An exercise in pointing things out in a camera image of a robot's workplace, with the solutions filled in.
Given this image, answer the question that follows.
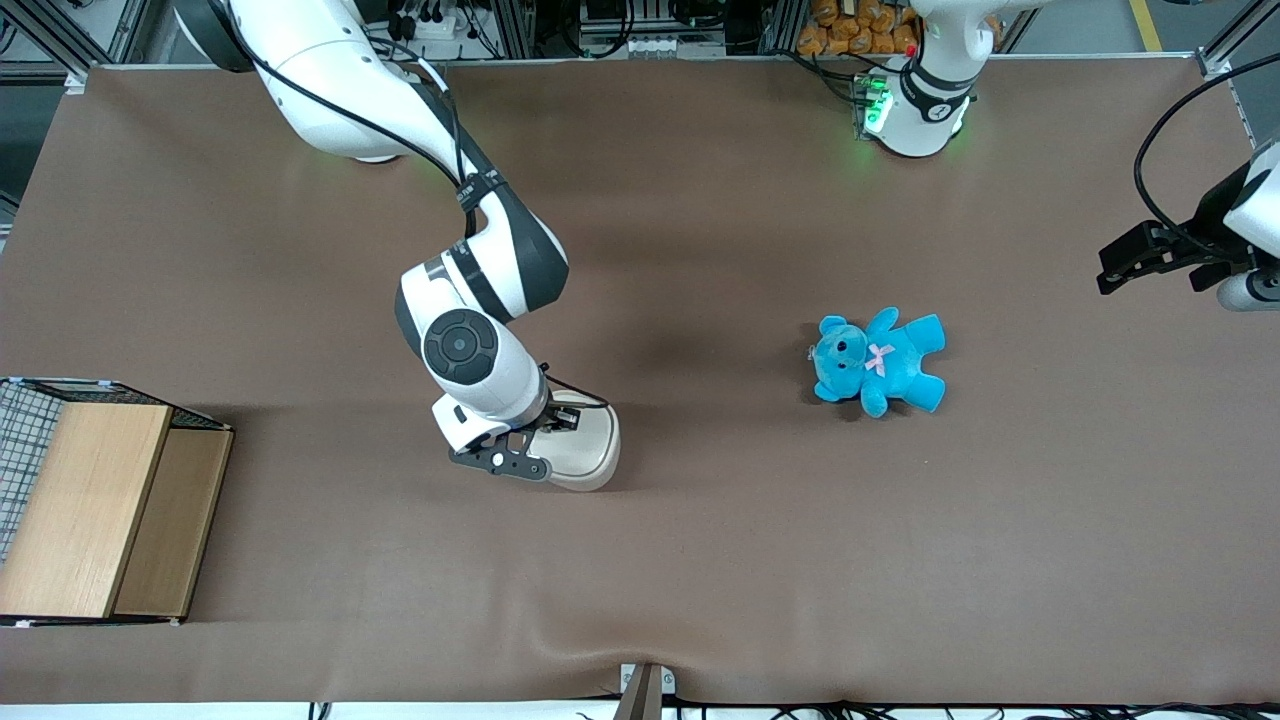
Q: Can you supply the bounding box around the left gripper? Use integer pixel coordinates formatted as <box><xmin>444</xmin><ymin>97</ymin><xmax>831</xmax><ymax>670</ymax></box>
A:
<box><xmin>1097</xmin><ymin>140</ymin><xmax>1280</xmax><ymax>296</ymax></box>

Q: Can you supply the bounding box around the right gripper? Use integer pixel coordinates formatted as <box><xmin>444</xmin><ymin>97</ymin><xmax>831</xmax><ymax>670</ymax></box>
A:
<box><xmin>432</xmin><ymin>393</ymin><xmax>584</xmax><ymax>457</ymax></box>

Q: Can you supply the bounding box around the white lidded trash can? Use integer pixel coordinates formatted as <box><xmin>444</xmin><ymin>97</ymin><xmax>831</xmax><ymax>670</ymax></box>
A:
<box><xmin>536</xmin><ymin>389</ymin><xmax>622</xmax><ymax>493</ymax></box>

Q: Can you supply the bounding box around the brown table mat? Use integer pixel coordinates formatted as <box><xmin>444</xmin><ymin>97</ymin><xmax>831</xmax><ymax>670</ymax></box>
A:
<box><xmin>0</xmin><ymin>55</ymin><xmax>1280</xmax><ymax>707</ymax></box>

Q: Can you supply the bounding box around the blue teddy bear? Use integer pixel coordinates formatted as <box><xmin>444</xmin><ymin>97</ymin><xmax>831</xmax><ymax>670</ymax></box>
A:
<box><xmin>810</xmin><ymin>306</ymin><xmax>948</xmax><ymax>419</ymax></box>

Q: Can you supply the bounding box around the pile of orange plush toys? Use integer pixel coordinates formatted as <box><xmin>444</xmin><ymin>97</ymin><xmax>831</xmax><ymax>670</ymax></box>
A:
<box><xmin>796</xmin><ymin>0</ymin><xmax>1003</xmax><ymax>57</ymax></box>

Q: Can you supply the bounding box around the white power strip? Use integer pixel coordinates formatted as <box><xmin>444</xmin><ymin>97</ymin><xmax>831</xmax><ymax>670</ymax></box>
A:
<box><xmin>392</xmin><ymin>0</ymin><xmax>483</xmax><ymax>43</ymax></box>

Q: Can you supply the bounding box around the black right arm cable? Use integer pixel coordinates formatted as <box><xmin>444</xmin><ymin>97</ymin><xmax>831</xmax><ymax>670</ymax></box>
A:
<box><xmin>225</xmin><ymin>0</ymin><xmax>611</xmax><ymax>411</ymax></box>

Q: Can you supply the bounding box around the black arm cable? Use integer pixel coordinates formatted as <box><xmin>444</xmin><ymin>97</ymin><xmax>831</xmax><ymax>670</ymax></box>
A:
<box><xmin>1134</xmin><ymin>50</ymin><xmax>1280</xmax><ymax>253</ymax></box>
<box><xmin>225</xmin><ymin>0</ymin><xmax>611</xmax><ymax>411</ymax></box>

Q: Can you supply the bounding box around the dark right wrist camera mount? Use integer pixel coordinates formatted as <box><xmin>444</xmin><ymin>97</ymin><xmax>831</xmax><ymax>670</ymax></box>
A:
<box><xmin>448</xmin><ymin>430</ymin><xmax>553</xmax><ymax>484</ymax></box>

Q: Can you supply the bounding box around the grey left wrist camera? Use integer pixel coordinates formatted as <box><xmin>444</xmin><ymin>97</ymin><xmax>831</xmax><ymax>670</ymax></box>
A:
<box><xmin>1216</xmin><ymin>266</ymin><xmax>1280</xmax><ymax>313</ymax></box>

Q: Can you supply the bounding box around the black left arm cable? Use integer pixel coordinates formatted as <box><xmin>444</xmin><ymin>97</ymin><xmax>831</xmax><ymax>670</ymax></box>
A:
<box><xmin>1134</xmin><ymin>50</ymin><xmax>1280</xmax><ymax>253</ymax></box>

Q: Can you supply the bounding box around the aluminium frame profile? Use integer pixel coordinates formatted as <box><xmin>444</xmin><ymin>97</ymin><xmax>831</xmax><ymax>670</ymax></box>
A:
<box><xmin>0</xmin><ymin>0</ymin><xmax>153</xmax><ymax>93</ymax></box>
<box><xmin>1196</xmin><ymin>0</ymin><xmax>1280</xmax><ymax>81</ymax></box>

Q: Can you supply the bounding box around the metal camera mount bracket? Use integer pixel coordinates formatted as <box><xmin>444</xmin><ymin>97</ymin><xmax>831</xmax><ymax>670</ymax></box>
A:
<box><xmin>612</xmin><ymin>662</ymin><xmax>679</xmax><ymax>720</ymax></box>

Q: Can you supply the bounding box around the wooden shelf with wire mesh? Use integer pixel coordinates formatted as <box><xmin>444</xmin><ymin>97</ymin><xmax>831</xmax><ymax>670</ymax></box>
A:
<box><xmin>0</xmin><ymin>376</ymin><xmax>235</xmax><ymax>629</ymax></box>

